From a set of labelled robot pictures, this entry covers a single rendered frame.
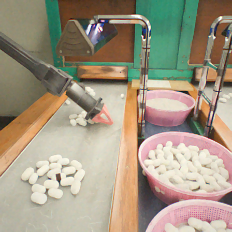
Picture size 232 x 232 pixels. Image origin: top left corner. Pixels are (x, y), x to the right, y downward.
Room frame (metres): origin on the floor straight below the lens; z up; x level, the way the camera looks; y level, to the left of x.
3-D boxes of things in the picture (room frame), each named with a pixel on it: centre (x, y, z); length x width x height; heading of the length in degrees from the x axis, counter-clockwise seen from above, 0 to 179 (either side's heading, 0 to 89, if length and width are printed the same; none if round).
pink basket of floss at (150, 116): (0.88, -0.23, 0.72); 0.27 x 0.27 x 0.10
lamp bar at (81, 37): (0.74, 0.06, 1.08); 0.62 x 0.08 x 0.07; 175
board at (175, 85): (1.10, -0.25, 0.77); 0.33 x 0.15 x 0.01; 85
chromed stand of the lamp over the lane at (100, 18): (0.73, -0.02, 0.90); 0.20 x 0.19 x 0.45; 175
